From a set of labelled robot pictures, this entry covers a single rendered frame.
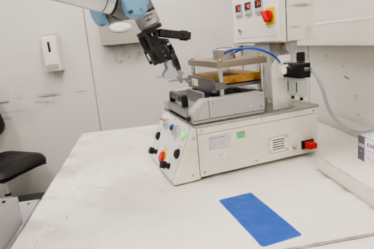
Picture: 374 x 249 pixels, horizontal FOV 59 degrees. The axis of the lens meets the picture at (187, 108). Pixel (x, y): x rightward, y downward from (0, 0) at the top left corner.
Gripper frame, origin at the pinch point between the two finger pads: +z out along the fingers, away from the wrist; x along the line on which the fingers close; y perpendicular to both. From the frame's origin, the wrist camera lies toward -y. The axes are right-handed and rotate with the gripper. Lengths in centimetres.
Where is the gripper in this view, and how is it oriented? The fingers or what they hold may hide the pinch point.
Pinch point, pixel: (181, 78)
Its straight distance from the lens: 114.1
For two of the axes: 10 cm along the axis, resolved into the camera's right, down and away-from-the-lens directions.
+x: 3.3, 1.6, -9.3
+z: 4.1, 8.6, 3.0
